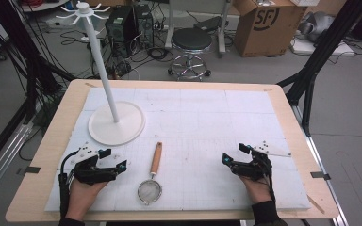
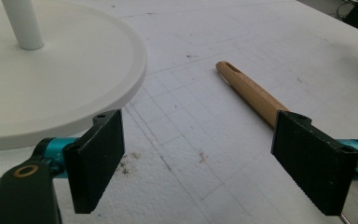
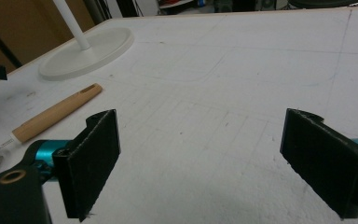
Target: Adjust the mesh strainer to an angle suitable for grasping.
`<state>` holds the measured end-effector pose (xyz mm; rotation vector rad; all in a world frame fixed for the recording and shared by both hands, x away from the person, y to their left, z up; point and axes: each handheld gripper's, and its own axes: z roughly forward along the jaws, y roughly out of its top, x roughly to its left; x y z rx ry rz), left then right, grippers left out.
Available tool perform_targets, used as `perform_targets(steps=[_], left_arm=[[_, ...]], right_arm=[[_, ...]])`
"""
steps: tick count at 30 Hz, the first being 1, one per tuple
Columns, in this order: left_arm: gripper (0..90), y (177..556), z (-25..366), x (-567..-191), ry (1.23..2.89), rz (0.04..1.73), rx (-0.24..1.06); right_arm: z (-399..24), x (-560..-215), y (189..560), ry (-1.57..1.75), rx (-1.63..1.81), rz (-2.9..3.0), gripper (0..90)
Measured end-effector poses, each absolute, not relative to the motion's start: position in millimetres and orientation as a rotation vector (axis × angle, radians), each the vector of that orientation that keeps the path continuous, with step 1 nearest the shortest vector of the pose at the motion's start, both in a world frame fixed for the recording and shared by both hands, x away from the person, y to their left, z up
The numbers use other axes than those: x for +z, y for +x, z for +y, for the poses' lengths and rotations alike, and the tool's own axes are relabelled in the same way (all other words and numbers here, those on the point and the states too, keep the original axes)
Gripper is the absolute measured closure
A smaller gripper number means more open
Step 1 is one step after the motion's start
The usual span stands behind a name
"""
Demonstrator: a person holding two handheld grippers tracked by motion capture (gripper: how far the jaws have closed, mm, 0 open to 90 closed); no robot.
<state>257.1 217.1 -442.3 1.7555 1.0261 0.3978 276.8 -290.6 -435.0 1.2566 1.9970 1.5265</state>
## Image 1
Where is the black tape strip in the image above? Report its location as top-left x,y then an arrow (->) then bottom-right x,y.
310,170 -> 332,181

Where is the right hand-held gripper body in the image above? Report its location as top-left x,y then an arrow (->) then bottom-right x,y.
230,139 -> 292,182

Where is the silver grey bag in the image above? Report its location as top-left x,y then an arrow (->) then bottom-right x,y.
297,11 -> 337,42

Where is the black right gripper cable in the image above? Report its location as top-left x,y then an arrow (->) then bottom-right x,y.
263,161 -> 277,202

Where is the black flat case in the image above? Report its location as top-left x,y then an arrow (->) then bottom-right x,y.
193,15 -> 224,33

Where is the white hook rack stand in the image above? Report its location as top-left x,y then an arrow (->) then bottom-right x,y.
55,1 -> 147,147

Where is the person's right hand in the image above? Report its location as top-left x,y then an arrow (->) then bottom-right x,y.
239,175 -> 273,205

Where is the black metal stand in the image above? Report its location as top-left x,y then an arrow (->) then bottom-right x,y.
0,0 -> 77,125
276,0 -> 362,137

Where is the large black computer tower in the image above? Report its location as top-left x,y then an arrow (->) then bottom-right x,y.
105,5 -> 137,59

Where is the wooden-handled mesh strainer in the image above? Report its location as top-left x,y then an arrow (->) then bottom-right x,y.
137,141 -> 164,206

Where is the aluminium rail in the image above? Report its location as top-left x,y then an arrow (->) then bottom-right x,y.
291,105 -> 351,226
0,121 -> 35,206

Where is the coiled black floor cable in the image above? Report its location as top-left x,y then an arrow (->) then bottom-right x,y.
146,46 -> 174,63

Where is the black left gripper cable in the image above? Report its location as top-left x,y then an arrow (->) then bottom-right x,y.
58,150 -> 80,220

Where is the black round stool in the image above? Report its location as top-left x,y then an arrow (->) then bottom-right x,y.
168,27 -> 213,82

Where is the white power strip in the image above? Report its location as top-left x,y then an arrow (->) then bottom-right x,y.
44,18 -> 74,28

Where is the cardboard box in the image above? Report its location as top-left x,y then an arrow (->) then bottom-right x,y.
233,0 -> 308,58

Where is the white round table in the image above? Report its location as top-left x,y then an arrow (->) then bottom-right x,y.
19,0 -> 71,13

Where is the slim black computer tower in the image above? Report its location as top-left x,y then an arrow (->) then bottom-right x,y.
134,4 -> 156,49

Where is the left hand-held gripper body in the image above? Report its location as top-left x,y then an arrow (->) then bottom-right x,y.
73,142 -> 118,186

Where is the white gridded foam mat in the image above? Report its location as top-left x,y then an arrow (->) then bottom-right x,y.
44,87 -> 312,212

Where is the person's left hand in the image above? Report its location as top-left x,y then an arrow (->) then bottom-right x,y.
64,180 -> 108,221

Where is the white flat board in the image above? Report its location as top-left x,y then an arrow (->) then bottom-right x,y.
289,37 -> 356,57

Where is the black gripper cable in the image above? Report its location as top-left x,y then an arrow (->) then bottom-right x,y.
263,161 -> 277,202
58,150 -> 80,220

